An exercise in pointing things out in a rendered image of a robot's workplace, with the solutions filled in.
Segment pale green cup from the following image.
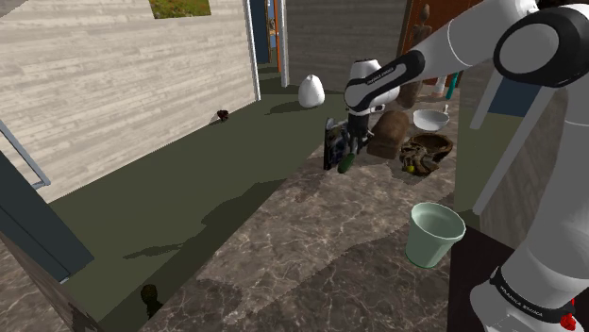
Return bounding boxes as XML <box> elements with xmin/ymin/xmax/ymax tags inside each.
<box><xmin>404</xmin><ymin>202</ymin><xmax>467</xmax><ymax>270</ymax></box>

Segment brown wooden figure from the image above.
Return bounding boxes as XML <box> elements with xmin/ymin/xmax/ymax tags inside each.
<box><xmin>411</xmin><ymin>3</ymin><xmax>433</xmax><ymax>49</ymax></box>

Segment brown bread loaf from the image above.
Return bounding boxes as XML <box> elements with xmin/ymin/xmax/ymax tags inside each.
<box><xmin>366</xmin><ymin>109</ymin><xmax>411</xmax><ymax>160</ymax></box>

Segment dark blue door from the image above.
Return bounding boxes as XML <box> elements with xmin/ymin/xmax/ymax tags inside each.
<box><xmin>0</xmin><ymin>120</ymin><xmax>95</xmax><ymax>284</ymax></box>

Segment dark brown bowl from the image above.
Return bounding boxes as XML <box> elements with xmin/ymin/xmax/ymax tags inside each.
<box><xmin>408</xmin><ymin>132</ymin><xmax>454</xmax><ymax>163</ymax></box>

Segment white bowl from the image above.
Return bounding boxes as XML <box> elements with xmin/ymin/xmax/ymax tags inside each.
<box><xmin>412</xmin><ymin>108</ymin><xmax>450</xmax><ymax>133</ymax></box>

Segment white bottle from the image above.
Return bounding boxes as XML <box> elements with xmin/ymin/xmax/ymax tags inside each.
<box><xmin>431</xmin><ymin>75</ymin><xmax>448</xmax><ymax>99</ymax></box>

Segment teal stick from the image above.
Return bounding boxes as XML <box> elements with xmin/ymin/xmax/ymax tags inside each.
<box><xmin>445</xmin><ymin>71</ymin><xmax>461</xmax><ymax>101</ymax></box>

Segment green wall picture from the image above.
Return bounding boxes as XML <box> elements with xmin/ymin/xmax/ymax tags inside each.
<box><xmin>147</xmin><ymin>0</ymin><xmax>212</xmax><ymax>20</ymax></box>

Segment white egg-shaped vase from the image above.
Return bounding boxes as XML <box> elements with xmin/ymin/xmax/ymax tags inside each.
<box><xmin>297</xmin><ymin>74</ymin><xmax>326</xmax><ymax>109</ymax></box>

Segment dark robot stand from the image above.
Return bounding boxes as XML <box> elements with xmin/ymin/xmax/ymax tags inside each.
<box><xmin>446</xmin><ymin>224</ymin><xmax>516</xmax><ymax>332</ymax></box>

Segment brown jar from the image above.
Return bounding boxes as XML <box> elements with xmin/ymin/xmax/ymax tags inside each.
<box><xmin>396</xmin><ymin>80</ymin><xmax>424</xmax><ymax>110</ymax></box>

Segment dark round figure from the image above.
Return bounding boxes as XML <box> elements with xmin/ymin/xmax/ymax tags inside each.
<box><xmin>140</xmin><ymin>284</ymin><xmax>164</xmax><ymax>321</ymax></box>

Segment green cucumber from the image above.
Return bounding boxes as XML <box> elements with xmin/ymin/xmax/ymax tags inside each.
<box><xmin>337</xmin><ymin>153</ymin><xmax>357</xmax><ymax>174</ymax></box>

